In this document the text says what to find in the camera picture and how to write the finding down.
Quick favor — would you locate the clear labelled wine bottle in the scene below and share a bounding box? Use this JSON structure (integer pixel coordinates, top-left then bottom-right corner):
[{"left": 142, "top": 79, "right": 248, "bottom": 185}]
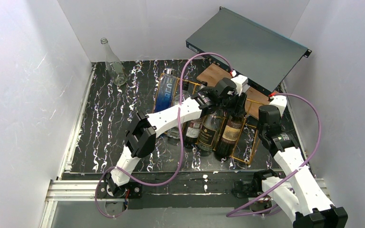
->
[{"left": 197, "top": 110, "right": 224, "bottom": 157}]

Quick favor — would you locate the dark green wine bottle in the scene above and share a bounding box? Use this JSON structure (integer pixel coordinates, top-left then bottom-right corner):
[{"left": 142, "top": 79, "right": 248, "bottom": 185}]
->
[{"left": 214, "top": 113, "right": 245, "bottom": 162}]

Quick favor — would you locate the blue tall glass bottle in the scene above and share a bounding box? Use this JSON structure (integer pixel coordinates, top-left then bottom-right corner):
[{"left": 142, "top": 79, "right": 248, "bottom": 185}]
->
[{"left": 154, "top": 68, "right": 177, "bottom": 113}]

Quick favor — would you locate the clear square liquor bottle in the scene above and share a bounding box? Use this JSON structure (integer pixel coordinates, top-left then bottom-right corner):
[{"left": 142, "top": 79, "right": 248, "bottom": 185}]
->
[{"left": 167, "top": 81, "right": 190, "bottom": 139}]

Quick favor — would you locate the clear tall bottle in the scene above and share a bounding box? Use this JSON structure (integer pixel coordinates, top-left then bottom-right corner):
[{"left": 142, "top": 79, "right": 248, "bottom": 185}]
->
[{"left": 100, "top": 38, "right": 127, "bottom": 86}]

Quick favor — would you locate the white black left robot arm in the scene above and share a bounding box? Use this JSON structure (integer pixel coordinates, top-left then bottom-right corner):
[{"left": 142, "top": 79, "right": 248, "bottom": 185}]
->
[{"left": 101, "top": 75, "right": 250, "bottom": 197}]

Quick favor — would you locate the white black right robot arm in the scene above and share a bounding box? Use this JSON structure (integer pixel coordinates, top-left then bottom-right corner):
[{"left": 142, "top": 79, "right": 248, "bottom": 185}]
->
[{"left": 257, "top": 105, "right": 348, "bottom": 228}]

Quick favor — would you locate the wooden board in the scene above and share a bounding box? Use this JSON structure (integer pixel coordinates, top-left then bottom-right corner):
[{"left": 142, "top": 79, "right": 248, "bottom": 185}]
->
[{"left": 196, "top": 64, "right": 270, "bottom": 120}]

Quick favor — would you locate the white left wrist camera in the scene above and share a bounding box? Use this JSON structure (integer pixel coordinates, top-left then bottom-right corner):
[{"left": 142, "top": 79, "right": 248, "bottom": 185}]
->
[{"left": 231, "top": 70, "right": 250, "bottom": 95}]

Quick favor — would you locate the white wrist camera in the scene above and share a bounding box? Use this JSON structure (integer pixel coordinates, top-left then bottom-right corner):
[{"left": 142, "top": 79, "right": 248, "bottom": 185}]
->
[
  {"left": 269, "top": 94, "right": 288, "bottom": 117},
  {"left": 231, "top": 70, "right": 250, "bottom": 95}
]

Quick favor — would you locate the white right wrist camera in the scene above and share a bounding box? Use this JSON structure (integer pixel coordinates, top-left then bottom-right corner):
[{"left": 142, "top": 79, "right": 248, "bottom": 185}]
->
[{"left": 269, "top": 94, "right": 288, "bottom": 117}]

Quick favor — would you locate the gold wire wine rack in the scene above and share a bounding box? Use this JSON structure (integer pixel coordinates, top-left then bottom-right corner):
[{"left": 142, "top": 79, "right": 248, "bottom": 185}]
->
[{"left": 152, "top": 73, "right": 268, "bottom": 167}]

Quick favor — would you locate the grey rack-mount network switch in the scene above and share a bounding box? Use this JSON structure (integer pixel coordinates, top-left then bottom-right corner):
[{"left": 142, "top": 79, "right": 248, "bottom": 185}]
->
[{"left": 186, "top": 7, "right": 312, "bottom": 95}]

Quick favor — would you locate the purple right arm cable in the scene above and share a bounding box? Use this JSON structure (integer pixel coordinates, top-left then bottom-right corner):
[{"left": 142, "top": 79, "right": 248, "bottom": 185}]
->
[{"left": 226, "top": 93, "right": 323, "bottom": 218}]

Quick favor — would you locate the aluminium frame rail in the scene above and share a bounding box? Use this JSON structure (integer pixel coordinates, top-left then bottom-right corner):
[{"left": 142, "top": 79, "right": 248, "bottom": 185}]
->
[{"left": 39, "top": 63, "right": 341, "bottom": 228}]

